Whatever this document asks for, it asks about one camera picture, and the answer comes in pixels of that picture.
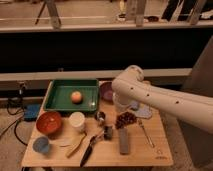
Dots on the dark grape bunch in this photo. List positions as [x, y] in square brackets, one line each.
[125, 119]

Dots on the red-orange bowl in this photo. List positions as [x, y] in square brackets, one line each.
[49, 122]

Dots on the blue sponge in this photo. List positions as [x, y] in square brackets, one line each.
[134, 105]

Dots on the blue power box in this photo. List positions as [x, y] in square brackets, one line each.
[31, 112]

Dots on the black binder clip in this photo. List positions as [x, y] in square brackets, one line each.
[108, 132]

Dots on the small round metal object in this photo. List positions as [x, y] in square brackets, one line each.
[100, 116]

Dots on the black handled knife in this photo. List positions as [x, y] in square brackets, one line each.
[89, 149]

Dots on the small blue cup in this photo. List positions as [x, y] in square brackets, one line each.
[41, 145]

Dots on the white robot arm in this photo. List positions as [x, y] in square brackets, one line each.
[194, 109]

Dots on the white plastic cup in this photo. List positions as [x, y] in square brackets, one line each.
[77, 121]

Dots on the wooden handled utensil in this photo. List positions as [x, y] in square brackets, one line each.
[75, 143]

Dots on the grey blue cloth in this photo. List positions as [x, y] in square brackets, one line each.
[144, 112]

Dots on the grey sharpening block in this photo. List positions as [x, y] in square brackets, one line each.
[123, 141]

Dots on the purple bowl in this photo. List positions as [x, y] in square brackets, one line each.
[106, 92]

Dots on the green plastic tray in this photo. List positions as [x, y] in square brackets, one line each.
[59, 95]

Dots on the peach fruit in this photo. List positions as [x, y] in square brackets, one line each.
[76, 97]

